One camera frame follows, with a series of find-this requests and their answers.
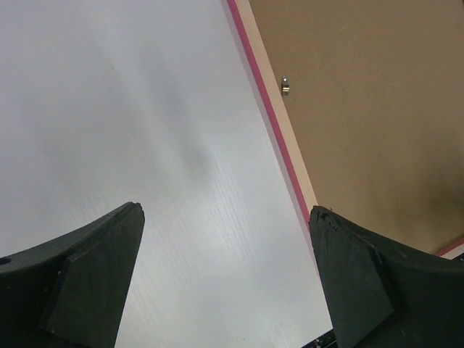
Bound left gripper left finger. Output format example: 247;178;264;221
1;202;145;347

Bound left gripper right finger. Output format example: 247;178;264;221
309;206;463;347

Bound pink picture frame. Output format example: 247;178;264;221
226;0;464;260

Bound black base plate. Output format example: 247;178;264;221
302;329;338;348

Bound brown frame backing board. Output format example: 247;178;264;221
249;0;464;254

